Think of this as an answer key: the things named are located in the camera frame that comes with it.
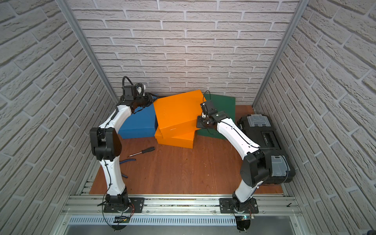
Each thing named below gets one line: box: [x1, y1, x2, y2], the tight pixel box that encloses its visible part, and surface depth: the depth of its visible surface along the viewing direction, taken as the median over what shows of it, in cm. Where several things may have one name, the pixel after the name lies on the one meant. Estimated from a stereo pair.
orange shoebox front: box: [153, 89, 207, 139], surface depth 85 cm
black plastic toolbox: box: [236, 114, 296, 184], surface depth 85 cm
